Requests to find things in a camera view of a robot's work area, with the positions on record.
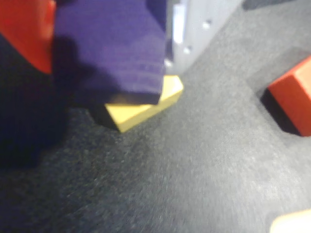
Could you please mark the red wooden cube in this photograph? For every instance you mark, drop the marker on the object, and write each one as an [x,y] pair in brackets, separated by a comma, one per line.
[294,102]

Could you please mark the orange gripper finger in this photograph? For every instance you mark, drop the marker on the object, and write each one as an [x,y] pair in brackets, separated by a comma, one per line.
[26,31]

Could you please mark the purple wooden cube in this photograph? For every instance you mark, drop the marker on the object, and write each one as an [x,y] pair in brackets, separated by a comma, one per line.
[111,48]

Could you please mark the yellow wooden cube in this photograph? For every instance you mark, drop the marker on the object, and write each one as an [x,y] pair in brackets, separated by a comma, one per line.
[136,115]

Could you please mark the pale beige block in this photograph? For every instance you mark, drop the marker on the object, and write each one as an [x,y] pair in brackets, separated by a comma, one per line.
[294,222]

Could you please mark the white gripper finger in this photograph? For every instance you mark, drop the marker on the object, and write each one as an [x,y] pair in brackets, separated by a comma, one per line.
[194,26]

